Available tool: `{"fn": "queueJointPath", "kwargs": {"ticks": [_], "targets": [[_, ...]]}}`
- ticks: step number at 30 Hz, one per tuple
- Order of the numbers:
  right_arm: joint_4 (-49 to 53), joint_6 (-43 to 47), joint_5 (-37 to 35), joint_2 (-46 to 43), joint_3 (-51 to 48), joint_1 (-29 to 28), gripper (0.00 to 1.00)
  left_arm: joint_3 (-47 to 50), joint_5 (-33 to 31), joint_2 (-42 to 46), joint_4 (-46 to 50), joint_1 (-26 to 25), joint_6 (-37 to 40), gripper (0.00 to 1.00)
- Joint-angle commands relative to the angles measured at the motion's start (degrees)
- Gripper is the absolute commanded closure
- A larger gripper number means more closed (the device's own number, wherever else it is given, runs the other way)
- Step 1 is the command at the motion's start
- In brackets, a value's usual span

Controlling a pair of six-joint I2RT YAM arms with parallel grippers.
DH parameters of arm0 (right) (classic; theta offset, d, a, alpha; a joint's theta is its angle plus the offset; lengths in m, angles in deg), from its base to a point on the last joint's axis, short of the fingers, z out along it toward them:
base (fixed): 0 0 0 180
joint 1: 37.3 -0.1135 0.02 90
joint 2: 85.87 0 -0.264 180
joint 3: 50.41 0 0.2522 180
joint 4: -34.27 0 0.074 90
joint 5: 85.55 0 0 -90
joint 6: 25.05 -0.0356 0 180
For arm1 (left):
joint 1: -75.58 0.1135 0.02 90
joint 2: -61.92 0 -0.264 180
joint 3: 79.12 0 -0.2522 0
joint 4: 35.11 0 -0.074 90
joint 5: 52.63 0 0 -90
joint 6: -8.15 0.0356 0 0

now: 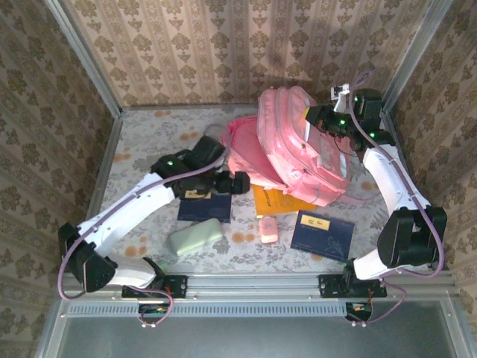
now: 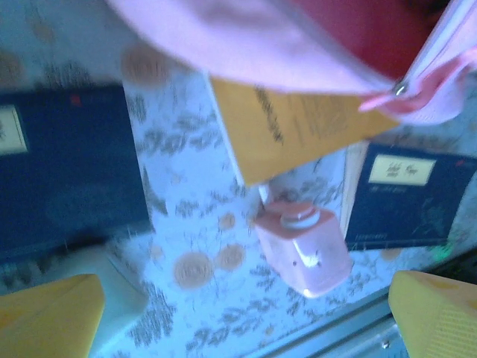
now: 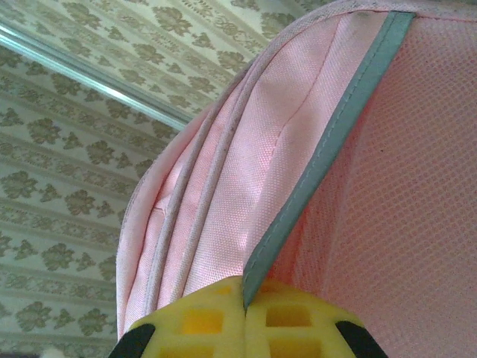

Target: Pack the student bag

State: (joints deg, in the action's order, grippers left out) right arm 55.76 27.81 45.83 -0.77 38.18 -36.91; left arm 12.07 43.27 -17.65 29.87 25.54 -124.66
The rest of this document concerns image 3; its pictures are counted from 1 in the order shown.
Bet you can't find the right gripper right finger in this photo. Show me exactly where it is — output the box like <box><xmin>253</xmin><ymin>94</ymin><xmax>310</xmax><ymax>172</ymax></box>
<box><xmin>244</xmin><ymin>279</ymin><xmax>391</xmax><ymax>358</ymax></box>

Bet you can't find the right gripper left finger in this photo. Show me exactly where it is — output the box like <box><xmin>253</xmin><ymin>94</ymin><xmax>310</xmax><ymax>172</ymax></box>
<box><xmin>107</xmin><ymin>277</ymin><xmax>247</xmax><ymax>358</ymax></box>

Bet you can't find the pink student backpack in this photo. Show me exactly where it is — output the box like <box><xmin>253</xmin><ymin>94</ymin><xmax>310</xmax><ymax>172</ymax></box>
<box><xmin>115</xmin><ymin>0</ymin><xmax>477</xmax><ymax>358</ymax></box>

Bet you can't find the aluminium frame post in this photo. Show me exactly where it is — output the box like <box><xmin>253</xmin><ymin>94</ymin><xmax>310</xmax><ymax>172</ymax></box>
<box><xmin>0</xmin><ymin>20</ymin><xmax>195</xmax><ymax>130</ymax></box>

